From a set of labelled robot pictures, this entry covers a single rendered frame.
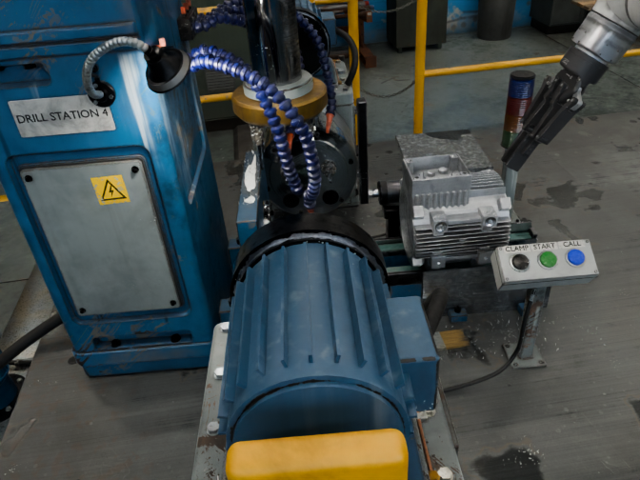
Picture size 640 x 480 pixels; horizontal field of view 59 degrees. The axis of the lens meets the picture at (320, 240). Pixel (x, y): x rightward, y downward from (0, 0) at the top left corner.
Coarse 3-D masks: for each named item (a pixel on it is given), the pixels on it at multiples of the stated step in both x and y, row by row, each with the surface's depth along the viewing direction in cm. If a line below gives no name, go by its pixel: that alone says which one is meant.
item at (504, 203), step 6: (402, 180) 124; (402, 186) 124; (504, 198) 114; (498, 204) 115; (504, 204) 114; (510, 204) 114; (414, 210) 114; (420, 210) 114; (504, 210) 115; (414, 216) 113; (420, 216) 113; (414, 258) 120; (414, 264) 120; (420, 264) 120
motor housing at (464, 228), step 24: (480, 192) 116; (504, 192) 116; (408, 216) 130; (456, 216) 115; (504, 216) 116; (408, 240) 130; (432, 240) 115; (456, 240) 116; (480, 240) 116; (504, 240) 117
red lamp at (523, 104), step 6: (510, 102) 139; (516, 102) 138; (522, 102) 138; (528, 102) 138; (510, 108) 140; (516, 108) 139; (522, 108) 139; (528, 108) 139; (510, 114) 141; (516, 114) 140; (522, 114) 140
